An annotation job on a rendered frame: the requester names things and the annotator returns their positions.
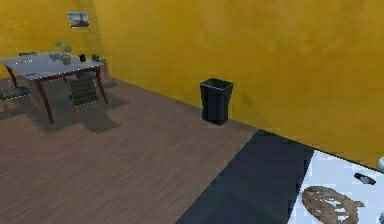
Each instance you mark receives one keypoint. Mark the black waste bin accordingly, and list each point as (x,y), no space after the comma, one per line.
(216,100)

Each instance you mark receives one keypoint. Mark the dark counter with white top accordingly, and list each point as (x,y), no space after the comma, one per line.
(266,186)

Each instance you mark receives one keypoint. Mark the black slatted chair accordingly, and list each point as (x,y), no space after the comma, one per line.
(27,53)
(84,91)
(13,94)

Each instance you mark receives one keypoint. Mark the small dark green cup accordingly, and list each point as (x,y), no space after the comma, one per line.
(95,57)

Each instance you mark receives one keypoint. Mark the small black cup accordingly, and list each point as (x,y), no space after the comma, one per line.
(82,58)

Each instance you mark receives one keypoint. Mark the green house plant in pot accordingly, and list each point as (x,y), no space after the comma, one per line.
(65,53)

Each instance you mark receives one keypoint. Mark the grey bowl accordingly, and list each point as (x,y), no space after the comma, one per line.
(54,56)

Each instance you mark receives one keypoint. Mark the grey table with red legs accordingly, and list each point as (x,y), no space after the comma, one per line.
(43,66)

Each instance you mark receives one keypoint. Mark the brown wooden slotted utensil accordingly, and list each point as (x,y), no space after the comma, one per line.
(328,205)

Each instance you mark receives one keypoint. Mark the small black utensil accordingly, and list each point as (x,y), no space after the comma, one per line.
(364,178)

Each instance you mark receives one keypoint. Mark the pale grey round object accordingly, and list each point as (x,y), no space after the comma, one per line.
(381,163)

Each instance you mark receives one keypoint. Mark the framed wall picture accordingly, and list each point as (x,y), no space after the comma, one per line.
(78,19)

